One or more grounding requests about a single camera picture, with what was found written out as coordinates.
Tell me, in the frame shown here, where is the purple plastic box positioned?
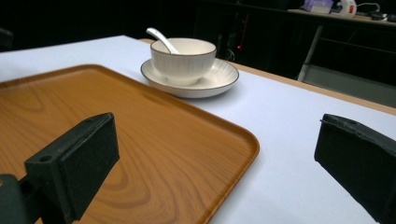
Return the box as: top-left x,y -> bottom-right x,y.
303,0 -> 334,15

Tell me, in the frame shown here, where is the black device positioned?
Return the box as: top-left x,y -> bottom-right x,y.
370,11 -> 396,22

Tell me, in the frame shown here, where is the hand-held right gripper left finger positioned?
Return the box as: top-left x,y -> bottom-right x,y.
23,112 -> 120,224

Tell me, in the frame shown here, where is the white cable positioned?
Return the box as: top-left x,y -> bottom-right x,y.
356,2 -> 382,13

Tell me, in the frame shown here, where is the wooden tray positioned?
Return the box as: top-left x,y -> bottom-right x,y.
0,63 -> 261,224

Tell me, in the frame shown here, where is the white device with red label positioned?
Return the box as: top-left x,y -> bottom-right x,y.
330,0 -> 358,18

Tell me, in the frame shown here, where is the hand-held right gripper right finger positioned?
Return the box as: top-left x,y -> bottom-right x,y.
314,113 -> 396,224

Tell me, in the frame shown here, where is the white ribbed bowl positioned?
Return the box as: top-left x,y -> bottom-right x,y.
149,37 -> 218,87

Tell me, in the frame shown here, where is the white ribbed plate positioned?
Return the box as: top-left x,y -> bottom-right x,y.
140,58 -> 240,100

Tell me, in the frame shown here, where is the white ceramic spoon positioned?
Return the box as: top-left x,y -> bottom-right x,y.
145,26 -> 181,55

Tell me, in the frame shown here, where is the background desk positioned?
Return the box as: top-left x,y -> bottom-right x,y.
287,8 -> 396,108

